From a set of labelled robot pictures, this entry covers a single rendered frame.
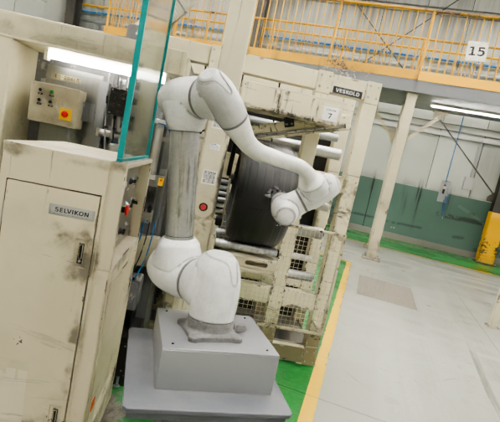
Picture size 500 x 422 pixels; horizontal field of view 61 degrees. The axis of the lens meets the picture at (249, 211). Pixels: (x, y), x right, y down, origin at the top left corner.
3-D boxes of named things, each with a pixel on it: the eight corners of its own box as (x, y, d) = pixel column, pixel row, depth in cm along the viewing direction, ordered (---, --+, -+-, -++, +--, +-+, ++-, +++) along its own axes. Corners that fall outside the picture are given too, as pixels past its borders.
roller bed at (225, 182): (190, 220, 265) (199, 173, 261) (192, 217, 280) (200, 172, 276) (221, 227, 267) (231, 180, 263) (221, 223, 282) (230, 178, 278)
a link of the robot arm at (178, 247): (176, 307, 145) (136, 289, 158) (210, 295, 157) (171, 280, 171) (188, 71, 132) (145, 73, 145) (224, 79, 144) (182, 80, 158)
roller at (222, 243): (214, 235, 223) (213, 241, 226) (213, 241, 219) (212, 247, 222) (279, 247, 226) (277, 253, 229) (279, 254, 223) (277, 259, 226)
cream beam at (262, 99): (237, 105, 243) (242, 79, 241) (235, 109, 268) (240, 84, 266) (339, 127, 250) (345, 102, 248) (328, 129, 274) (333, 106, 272)
